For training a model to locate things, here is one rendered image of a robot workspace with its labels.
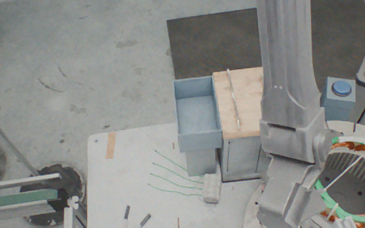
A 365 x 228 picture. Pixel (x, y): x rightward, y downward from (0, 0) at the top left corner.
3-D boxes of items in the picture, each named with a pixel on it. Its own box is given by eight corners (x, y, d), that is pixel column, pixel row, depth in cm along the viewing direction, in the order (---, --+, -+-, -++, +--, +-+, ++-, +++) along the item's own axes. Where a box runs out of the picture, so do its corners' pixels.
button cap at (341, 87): (349, 95, 103) (350, 93, 102) (332, 94, 104) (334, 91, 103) (349, 83, 105) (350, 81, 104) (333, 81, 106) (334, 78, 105)
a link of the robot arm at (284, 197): (330, 124, 52) (268, 113, 57) (296, 200, 47) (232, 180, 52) (339, 176, 60) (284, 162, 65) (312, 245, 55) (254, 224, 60)
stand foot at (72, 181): (15, 232, 197) (14, 230, 195) (21, 168, 215) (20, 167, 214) (85, 221, 197) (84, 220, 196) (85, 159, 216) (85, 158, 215)
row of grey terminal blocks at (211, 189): (218, 208, 116) (218, 202, 112) (201, 206, 116) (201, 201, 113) (222, 176, 121) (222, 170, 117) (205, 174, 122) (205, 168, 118)
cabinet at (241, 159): (222, 183, 120) (224, 139, 98) (213, 130, 130) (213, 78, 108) (288, 176, 120) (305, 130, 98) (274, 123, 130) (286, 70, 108)
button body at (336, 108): (331, 150, 123) (355, 102, 102) (307, 146, 125) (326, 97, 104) (332, 130, 127) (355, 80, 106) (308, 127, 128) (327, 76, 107)
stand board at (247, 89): (223, 139, 98) (223, 134, 96) (212, 78, 108) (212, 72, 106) (306, 130, 98) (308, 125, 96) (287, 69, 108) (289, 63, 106)
